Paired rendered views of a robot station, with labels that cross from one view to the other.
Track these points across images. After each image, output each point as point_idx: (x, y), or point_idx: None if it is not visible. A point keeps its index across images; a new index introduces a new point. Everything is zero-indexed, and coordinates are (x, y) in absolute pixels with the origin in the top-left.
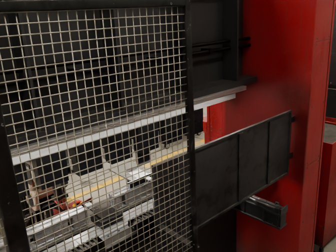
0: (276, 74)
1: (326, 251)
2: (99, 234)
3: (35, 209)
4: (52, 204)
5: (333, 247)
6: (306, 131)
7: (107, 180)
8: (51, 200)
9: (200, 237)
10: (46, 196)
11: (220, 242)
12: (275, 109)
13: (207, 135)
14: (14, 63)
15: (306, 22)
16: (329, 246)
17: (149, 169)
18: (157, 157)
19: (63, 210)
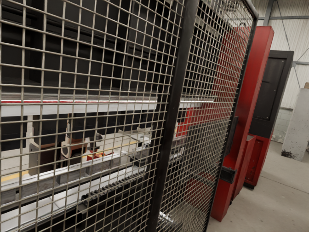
0: (231, 95)
1: (231, 204)
2: (140, 170)
3: (67, 156)
4: (77, 155)
5: (235, 202)
6: (244, 130)
7: (98, 150)
8: (79, 152)
9: (170, 187)
10: (77, 148)
11: (178, 192)
12: (226, 115)
13: (177, 127)
14: (113, 39)
15: (254, 68)
16: (232, 201)
17: (123, 147)
18: (127, 142)
19: (78, 162)
